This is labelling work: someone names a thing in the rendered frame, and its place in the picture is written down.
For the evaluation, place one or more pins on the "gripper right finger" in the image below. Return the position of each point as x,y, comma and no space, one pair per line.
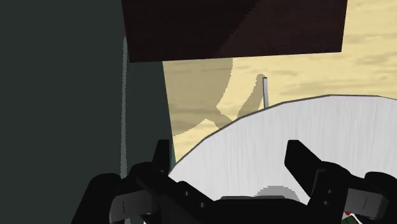
328,183

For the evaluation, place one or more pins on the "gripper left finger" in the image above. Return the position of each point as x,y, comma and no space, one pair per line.
145,186

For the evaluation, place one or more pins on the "red green white box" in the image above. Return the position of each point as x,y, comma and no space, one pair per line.
349,218

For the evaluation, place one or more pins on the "white round table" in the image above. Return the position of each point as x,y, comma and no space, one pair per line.
279,142

